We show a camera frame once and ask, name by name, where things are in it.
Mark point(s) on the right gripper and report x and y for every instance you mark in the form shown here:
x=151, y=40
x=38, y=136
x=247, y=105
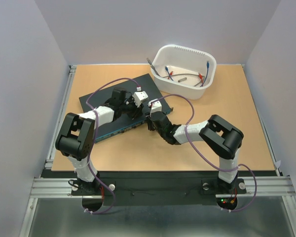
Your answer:
x=150, y=126

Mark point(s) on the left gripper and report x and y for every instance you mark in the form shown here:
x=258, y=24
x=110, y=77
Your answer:
x=136, y=111

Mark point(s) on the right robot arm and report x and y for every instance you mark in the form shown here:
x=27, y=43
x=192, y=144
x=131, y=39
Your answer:
x=223, y=138

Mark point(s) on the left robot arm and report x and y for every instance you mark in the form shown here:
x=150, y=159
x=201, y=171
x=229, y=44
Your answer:
x=75, y=139

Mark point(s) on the white plastic tub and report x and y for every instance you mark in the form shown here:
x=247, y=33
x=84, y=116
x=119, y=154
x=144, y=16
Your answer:
x=173, y=62

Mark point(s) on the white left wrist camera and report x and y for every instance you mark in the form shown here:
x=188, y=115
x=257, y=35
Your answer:
x=140, y=97

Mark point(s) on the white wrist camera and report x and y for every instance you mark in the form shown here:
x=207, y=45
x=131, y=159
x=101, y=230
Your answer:
x=155, y=106
x=140, y=97

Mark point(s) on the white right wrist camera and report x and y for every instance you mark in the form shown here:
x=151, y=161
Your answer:
x=155, y=106

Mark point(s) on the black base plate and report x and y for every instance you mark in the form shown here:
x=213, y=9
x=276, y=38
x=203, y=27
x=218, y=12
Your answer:
x=186, y=187

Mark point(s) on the aluminium frame rail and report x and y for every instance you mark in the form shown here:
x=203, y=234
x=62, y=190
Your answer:
x=51, y=187

